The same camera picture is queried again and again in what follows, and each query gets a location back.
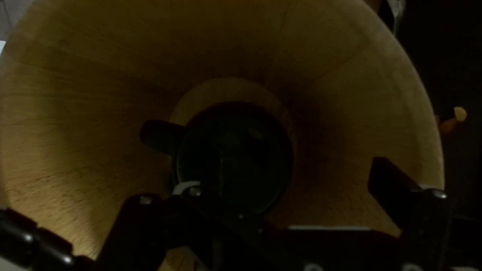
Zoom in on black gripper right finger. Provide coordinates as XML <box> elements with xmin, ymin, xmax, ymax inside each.
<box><xmin>366</xmin><ymin>155</ymin><xmax>455</xmax><ymax>271</ymax></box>

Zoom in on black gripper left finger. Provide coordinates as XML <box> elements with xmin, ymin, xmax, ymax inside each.
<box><xmin>93</xmin><ymin>192</ymin><xmax>202</xmax><ymax>271</ymax></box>

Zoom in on black mug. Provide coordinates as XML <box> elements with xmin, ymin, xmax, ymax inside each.
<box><xmin>139</xmin><ymin>101</ymin><xmax>297</xmax><ymax>219</ymax></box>

